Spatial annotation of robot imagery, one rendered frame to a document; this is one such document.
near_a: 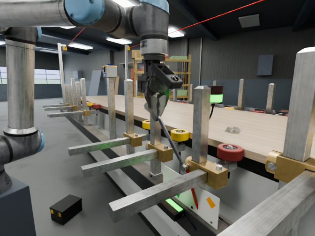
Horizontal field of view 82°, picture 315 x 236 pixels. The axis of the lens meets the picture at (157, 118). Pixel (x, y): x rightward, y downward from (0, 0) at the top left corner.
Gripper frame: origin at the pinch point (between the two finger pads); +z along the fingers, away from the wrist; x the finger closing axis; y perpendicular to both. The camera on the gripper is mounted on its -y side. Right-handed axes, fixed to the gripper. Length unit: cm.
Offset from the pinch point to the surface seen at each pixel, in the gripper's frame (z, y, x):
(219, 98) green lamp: -7.4, -15.2, -12.1
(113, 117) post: 11, 62, -8
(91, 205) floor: 101, 108, -1
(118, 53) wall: -190, 1105, -457
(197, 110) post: -3.6, -12.1, -6.0
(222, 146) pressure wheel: 9.3, -14.4, -16.9
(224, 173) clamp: 13.6, -21.4, -8.6
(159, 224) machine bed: 83, 37, -28
